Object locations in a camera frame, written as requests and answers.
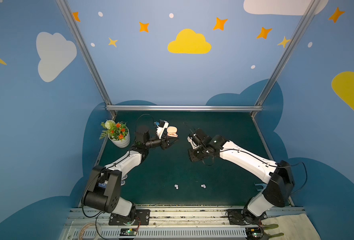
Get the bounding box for pink earbud charging case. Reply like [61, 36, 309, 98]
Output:
[167, 126, 178, 138]

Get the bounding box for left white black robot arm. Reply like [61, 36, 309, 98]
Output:
[81, 122, 178, 217]

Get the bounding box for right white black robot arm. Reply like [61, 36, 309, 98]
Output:
[187, 129, 295, 219]

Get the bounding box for white pot with flowers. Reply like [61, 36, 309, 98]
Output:
[99, 120, 130, 149]

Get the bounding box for blue garden fork tool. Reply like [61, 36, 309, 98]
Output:
[255, 183, 267, 192]

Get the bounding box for right green controller board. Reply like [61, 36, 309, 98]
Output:
[246, 228, 264, 240]

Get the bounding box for green controller board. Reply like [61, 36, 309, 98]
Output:
[246, 228, 264, 240]
[120, 229, 138, 237]

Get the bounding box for left green controller board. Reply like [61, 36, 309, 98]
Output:
[120, 229, 138, 237]

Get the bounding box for beige cloth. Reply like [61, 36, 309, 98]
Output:
[262, 214, 321, 240]

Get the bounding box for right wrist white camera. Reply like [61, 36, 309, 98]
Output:
[187, 136, 198, 149]

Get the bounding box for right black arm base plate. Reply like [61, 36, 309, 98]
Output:
[226, 209, 267, 226]

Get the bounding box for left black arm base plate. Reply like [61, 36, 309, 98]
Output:
[108, 209, 151, 226]

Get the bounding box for green handled pliers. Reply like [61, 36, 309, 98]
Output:
[260, 224, 284, 240]

